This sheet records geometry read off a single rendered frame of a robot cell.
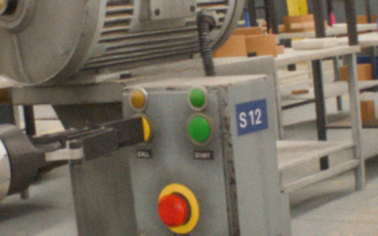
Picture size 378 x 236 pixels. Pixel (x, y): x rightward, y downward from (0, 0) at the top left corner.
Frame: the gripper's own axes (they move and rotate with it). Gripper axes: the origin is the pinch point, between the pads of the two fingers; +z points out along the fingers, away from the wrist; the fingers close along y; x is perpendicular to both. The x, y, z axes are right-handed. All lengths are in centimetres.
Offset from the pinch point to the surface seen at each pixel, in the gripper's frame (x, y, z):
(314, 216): -107, -210, 369
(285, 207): -17.2, -2.4, 36.5
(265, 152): -4.0, 12.5, 11.3
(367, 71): -80, -495, 962
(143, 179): -6.2, -0.6, 4.0
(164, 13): 13.4, -8.6, 20.3
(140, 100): 3.4, 0.7, 3.4
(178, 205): -8.7, 6.0, 2.2
